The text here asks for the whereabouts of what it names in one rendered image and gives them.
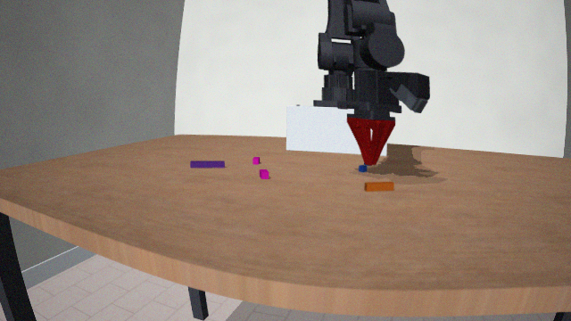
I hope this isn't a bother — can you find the purple rod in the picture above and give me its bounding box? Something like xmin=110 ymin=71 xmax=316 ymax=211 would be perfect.
xmin=190 ymin=160 xmax=225 ymax=168

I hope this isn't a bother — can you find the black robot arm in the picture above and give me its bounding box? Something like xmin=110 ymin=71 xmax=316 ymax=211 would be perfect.
xmin=313 ymin=0 xmax=430 ymax=113

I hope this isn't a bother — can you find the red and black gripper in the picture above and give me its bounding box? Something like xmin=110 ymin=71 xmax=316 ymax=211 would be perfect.
xmin=337 ymin=68 xmax=401 ymax=166

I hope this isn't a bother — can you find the orange rod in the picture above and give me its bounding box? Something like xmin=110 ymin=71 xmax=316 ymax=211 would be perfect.
xmin=364 ymin=182 xmax=394 ymax=192

